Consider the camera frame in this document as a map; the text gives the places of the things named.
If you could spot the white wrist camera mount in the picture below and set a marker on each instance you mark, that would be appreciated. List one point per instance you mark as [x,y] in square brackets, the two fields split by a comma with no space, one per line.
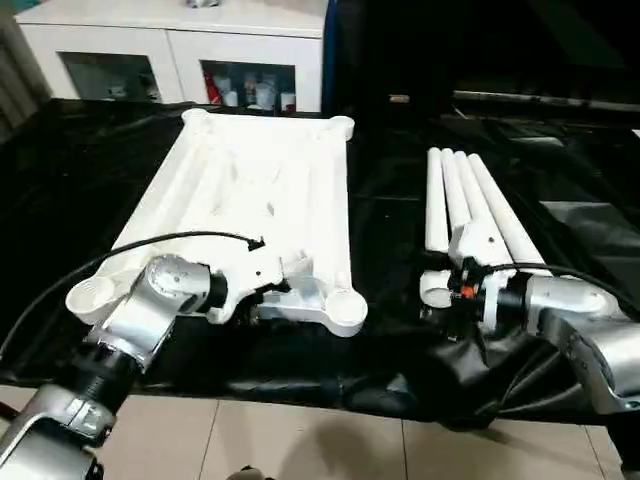
[480,245]
[245,275]

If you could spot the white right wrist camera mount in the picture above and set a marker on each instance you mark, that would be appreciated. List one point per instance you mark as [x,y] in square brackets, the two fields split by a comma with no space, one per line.
[480,245]

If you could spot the long dark metal rod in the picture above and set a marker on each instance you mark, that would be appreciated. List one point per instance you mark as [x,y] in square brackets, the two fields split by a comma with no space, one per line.
[550,102]

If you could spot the white cabinet with glass doors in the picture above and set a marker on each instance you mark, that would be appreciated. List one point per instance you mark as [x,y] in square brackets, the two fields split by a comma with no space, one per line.
[175,45]

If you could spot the white plastic table top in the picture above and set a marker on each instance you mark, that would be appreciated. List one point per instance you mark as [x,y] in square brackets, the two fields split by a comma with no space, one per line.
[240,175]

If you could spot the black plastic mat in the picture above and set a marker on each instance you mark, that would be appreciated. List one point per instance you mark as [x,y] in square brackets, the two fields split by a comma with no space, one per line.
[75,200]

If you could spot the grey robot body part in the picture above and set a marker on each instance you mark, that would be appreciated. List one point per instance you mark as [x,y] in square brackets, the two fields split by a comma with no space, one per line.
[250,474]

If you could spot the small tan tape piece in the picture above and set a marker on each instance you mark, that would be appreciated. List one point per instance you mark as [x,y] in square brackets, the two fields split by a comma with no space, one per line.
[398,98]

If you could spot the red bottle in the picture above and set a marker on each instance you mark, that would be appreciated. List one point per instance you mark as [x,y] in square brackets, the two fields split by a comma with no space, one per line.
[212,87]

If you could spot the small white cup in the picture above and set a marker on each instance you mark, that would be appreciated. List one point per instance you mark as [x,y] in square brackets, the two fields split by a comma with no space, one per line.
[286,102]

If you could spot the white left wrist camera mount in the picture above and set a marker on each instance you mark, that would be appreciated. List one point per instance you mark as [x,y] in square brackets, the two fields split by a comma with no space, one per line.
[245,275]

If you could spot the white plastic table leg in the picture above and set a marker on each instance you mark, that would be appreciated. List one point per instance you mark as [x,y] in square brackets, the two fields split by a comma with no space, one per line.
[436,200]
[478,200]
[459,200]
[501,200]

